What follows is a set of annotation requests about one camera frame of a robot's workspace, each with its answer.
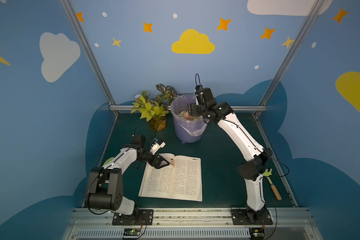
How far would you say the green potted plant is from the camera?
0.91 metres

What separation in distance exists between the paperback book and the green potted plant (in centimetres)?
25

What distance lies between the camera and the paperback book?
82 centimetres

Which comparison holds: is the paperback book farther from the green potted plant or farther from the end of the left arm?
the green potted plant
